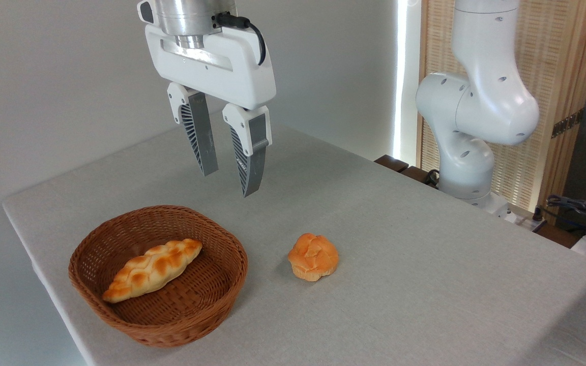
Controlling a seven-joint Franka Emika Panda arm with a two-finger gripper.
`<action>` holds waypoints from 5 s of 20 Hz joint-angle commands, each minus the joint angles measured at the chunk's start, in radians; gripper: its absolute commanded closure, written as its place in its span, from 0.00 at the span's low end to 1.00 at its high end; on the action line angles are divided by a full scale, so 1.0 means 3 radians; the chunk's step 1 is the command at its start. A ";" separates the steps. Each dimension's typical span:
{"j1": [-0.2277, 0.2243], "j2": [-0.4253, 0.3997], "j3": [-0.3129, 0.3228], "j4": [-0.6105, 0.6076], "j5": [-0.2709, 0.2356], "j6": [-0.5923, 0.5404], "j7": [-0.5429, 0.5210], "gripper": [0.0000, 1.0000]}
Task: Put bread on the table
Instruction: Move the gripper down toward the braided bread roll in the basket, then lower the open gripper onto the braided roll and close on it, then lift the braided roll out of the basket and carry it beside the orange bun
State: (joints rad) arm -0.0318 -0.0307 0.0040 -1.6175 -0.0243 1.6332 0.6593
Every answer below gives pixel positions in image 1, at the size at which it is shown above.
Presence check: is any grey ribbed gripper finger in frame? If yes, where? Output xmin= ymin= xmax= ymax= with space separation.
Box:
xmin=167 ymin=82 xmax=219 ymax=177
xmin=222 ymin=103 xmax=273 ymax=198

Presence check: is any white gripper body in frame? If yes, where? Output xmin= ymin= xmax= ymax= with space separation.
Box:
xmin=144 ymin=24 xmax=277 ymax=110

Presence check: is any long braided bread loaf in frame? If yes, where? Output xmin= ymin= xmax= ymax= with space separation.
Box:
xmin=102 ymin=238 xmax=203 ymax=304

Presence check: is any round orange bread bun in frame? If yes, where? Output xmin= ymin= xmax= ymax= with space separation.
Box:
xmin=287 ymin=233 xmax=340 ymax=282

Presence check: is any dark brown wooden block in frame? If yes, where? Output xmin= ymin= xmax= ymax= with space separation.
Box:
xmin=374 ymin=155 xmax=409 ymax=173
xmin=400 ymin=166 xmax=439 ymax=189

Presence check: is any brown wicker basket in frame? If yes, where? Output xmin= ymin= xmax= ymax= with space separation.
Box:
xmin=68 ymin=205 xmax=248 ymax=348

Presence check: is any bamboo folding screen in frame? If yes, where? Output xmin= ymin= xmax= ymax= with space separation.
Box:
xmin=417 ymin=0 xmax=586 ymax=224

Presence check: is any dark metal screen hinge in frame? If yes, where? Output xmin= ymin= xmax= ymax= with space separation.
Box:
xmin=551 ymin=108 xmax=584 ymax=139

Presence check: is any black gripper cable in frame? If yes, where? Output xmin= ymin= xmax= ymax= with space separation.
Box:
xmin=214 ymin=12 xmax=267 ymax=67

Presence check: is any black cable bundle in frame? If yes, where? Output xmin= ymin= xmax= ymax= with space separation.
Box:
xmin=546 ymin=188 xmax=586 ymax=239

